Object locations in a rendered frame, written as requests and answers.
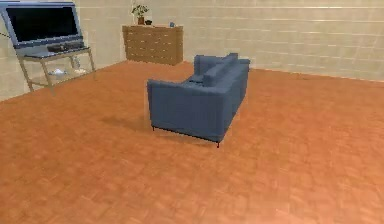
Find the blue sofa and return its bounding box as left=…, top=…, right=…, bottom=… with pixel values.
left=146, top=52, right=251, bottom=149

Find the wooden chest of drawers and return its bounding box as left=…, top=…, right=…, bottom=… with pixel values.
left=121, top=24, right=184, bottom=66

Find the potted house plant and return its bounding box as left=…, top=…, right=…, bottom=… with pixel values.
left=131, top=3, right=150, bottom=26

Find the black remote control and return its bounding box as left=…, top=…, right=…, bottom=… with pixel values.
left=46, top=41, right=86, bottom=53

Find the glass television stand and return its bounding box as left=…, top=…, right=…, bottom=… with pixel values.
left=17, top=46, right=97, bottom=97

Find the grey television set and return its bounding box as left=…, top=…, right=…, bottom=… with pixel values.
left=0, top=1, right=84, bottom=56

